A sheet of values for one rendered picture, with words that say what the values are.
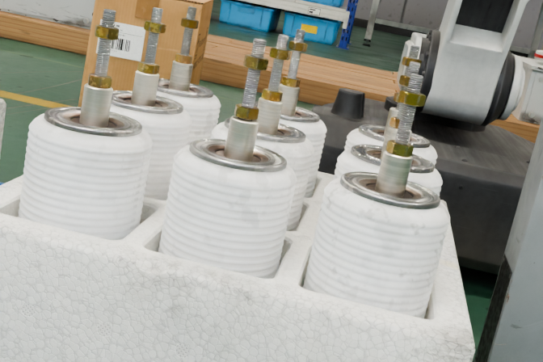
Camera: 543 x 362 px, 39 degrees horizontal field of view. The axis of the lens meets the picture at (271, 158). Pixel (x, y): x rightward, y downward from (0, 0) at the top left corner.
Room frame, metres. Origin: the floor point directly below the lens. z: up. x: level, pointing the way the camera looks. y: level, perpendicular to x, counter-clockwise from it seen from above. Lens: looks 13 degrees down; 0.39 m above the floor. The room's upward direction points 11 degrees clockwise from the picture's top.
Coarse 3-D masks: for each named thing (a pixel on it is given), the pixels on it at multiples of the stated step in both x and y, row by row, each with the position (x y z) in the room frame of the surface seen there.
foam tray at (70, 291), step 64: (0, 192) 0.59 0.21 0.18; (320, 192) 0.79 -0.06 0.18; (0, 256) 0.52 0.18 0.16; (64, 256) 0.51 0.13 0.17; (128, 256) 0.51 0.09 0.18; (448, 256) 0.66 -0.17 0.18; (0, 320) 0.52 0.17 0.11; (64, 320) 0.51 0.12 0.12; (128, 320) 0.51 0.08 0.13; (192, 320) 0.50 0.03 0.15; (256, 320) 0.50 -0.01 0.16; (320, 320) 0.49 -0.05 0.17; (384, 320) 0.49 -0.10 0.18; (448, 320) 0.51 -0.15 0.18
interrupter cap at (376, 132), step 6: (360, 126) 0.80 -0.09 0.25; (366, 126) 0.81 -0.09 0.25; (372, 126) 0.82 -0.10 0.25; (378, 126) 0.83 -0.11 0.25; (384, 126) 0.83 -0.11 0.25; (360, 132) 0.79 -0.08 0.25; (366, 132) 0.78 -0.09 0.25; (372, 132) 0.79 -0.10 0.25; (378, 132) 0.81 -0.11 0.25; (384, 132) 0.81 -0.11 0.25; (378, 138) 0.76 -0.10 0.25; (384, 138) 0.76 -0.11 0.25; (414, 138) 0.80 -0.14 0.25; (420, 138) 0.81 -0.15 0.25; (414, 144) 0.76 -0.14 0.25; (420, 144) 0.77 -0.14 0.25; (426, 144) 0.78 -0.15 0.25
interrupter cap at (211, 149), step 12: (192, 144) 0.57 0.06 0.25; (204, 144) 0.59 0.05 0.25; (216, 144) 0.59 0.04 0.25; (204, 156) 0.55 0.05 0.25; (216, 156) 0.55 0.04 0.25; (264, 156) 0.59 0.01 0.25; (276, 156) 0.59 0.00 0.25; (240, 168) 0.54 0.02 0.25; (252, 168) 0.54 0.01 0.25; (264, 168) 0.55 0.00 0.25; (276, 168) 0.56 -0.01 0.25
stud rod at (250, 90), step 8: (256, 40) 0.57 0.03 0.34; (264, 40) 0.58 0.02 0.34; (256, 48) 0.57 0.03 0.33; (264, 48) 0.58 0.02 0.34; (256, 56) 0.57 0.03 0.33; (248, 72) 0.58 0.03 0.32; (256, 72) 0.57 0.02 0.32; (248, 80) 0.57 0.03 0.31; (256, 80) 0.57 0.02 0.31; (248, 88) 0.57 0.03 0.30; (256, 88) 0.57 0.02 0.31; (248, 96) 0.57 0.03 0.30; (248, 104) 0.57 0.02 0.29; (248, 120) 0.57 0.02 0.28
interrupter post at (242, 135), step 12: (240, 120) 0.57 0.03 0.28; (252, 120) 0.58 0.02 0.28; (228, 132) 0.57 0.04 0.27; (240, 132) 0.57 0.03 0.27; (252, 132) 0.57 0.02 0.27; (228, 144) 0.57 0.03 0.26; (240, 144) 0.57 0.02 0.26; (252, 144) 0.57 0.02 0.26; (228, 156) 0.57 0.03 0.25; (240, 156) 0.57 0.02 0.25; (252, 156) 0.58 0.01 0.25
